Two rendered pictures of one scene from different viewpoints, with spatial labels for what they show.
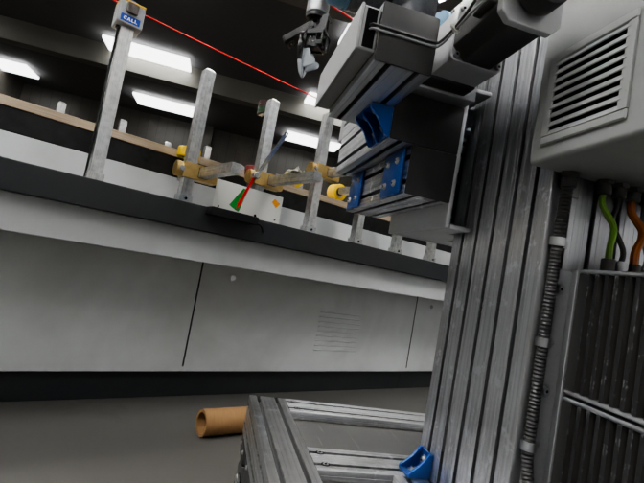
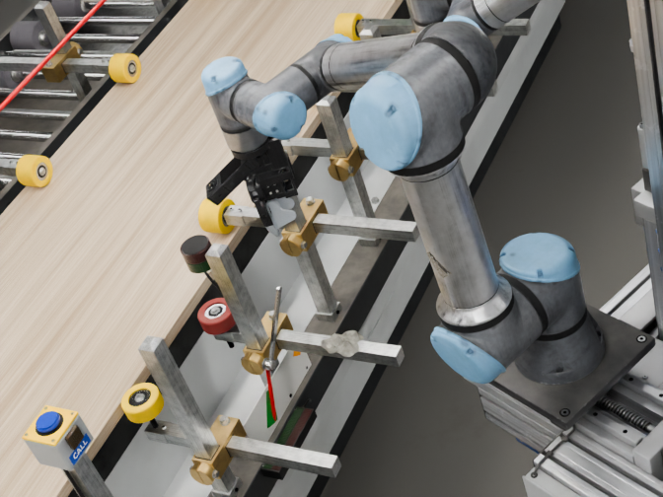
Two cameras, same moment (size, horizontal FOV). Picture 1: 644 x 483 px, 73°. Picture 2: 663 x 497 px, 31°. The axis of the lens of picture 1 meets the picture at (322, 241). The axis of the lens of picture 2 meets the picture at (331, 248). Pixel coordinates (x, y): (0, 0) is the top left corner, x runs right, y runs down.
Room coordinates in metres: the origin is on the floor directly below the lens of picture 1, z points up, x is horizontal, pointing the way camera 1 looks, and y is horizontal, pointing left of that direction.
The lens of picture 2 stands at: (-0.29, 0.53, 2.51)
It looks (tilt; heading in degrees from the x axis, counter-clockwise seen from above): 39 degrees down; 345
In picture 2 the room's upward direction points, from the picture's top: 20 degrees counter-clockwise
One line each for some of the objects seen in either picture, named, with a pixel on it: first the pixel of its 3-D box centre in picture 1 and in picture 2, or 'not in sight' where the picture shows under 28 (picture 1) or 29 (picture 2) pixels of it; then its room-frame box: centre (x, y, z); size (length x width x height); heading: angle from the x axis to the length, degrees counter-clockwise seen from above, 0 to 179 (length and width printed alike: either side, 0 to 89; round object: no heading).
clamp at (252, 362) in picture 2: (264, 180); (264, 343); (1.55, 0.25, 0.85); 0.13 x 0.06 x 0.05; 127
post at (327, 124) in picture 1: (318, 172); (300, 236); (1.68, 0.06, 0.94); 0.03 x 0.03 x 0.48; 37
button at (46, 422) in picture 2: not in sight; (48, 423); (1.22, 0.67, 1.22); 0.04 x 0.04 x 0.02
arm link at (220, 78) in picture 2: not in sight; (232, 94); (1.40, 0.15, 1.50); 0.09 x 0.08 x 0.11; 15
